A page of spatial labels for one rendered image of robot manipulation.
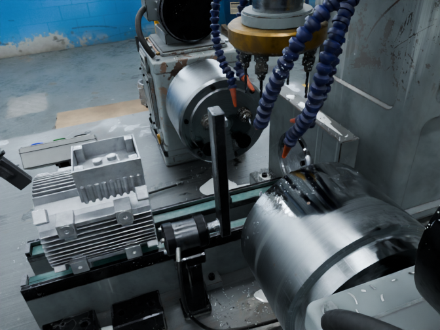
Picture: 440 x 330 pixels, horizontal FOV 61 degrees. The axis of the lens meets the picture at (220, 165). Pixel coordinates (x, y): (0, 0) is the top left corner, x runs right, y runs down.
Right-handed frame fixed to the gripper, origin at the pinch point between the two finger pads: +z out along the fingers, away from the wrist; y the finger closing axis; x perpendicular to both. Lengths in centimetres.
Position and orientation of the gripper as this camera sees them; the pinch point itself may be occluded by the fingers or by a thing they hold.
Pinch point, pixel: (12, 173)
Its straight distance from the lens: 82.7
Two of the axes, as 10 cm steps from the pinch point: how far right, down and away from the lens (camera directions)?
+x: -7.9, 6.1, 0.6
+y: -3.2, -5.0, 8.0
